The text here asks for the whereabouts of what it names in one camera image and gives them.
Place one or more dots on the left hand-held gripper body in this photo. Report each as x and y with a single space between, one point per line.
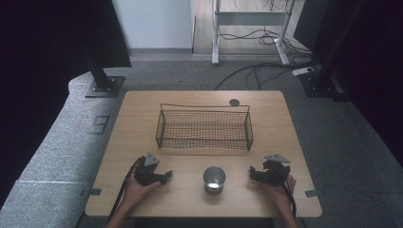
144 174

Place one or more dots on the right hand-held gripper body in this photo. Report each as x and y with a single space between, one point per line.
276 173

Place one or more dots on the metal cup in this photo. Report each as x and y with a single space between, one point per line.
214 182

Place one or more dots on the person's left hand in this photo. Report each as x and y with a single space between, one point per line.
134 193

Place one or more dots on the person's right hand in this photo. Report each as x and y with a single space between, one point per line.
282 194

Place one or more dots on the grey tape strip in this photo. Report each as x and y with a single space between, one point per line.
94 191
311 193

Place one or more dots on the round dark table grommet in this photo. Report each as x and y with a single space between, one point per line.
234 102

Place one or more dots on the black metal stand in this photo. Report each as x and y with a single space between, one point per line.
103 84
320 82

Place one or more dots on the white power strip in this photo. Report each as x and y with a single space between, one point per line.
302 71

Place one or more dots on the black curtain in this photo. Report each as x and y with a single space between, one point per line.
38 63
374 63

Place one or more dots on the white metal desk frame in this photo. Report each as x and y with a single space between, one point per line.
250 18

